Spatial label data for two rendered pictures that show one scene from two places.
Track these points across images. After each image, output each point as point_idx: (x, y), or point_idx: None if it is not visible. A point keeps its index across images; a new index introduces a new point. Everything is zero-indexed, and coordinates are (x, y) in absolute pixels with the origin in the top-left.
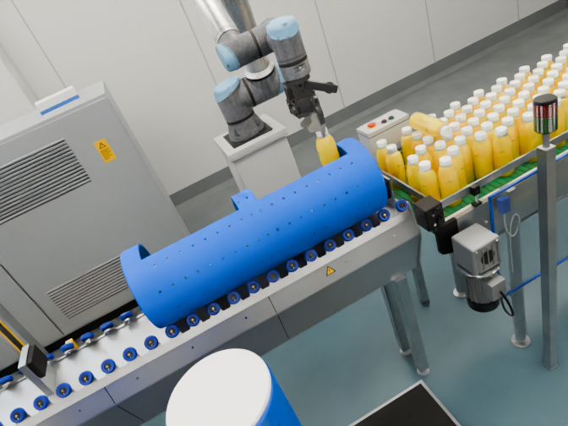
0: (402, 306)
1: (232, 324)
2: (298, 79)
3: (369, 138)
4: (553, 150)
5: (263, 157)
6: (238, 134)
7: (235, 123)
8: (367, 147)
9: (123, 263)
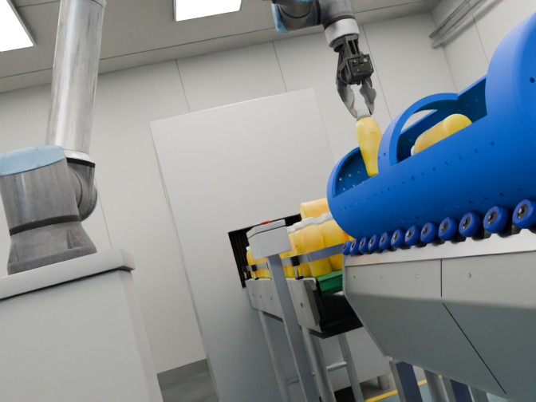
0: (469, 392)
1: None
2: (359, 36)
3: (285, 225)
4: None
5: (131, 292)
6: (72, 246)
7: (68, 220)
8: (278, 245)
9: None
